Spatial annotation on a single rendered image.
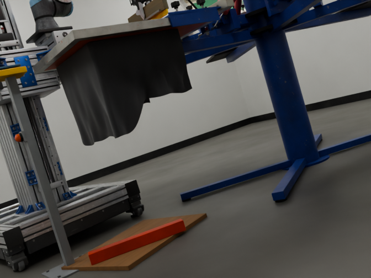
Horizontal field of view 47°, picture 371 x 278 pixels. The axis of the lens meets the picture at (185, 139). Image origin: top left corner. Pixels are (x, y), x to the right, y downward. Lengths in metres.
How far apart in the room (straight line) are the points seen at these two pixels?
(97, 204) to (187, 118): 4.60
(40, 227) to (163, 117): 4.57
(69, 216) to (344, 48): 4.89
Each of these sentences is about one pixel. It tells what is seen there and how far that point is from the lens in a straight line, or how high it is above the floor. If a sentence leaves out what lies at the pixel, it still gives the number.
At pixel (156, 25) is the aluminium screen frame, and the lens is 2.02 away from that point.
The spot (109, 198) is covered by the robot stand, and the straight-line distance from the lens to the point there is 2.63.
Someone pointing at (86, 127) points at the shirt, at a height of 0.61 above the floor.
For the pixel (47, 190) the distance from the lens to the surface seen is 2.09.
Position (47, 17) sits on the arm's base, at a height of 1.34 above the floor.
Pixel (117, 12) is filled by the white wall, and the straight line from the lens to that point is 6.87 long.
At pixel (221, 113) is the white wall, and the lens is 7.49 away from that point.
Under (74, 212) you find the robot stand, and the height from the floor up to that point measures 0.18.
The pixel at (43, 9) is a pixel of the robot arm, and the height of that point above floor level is 1.39.
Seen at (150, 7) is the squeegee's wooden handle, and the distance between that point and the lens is 2.32.
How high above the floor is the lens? 0.55
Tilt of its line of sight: 4 degrees down
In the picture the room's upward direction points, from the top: 17 degrees counter-clockwise
